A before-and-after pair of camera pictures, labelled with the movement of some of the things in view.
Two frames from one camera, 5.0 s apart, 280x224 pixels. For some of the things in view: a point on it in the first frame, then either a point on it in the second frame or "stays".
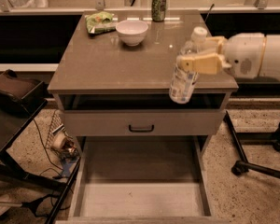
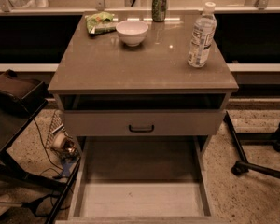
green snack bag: [100, 21] stays
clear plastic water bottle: [183, 83] to [203, 36]
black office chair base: [278, 139] stays
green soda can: [159, 6] stays
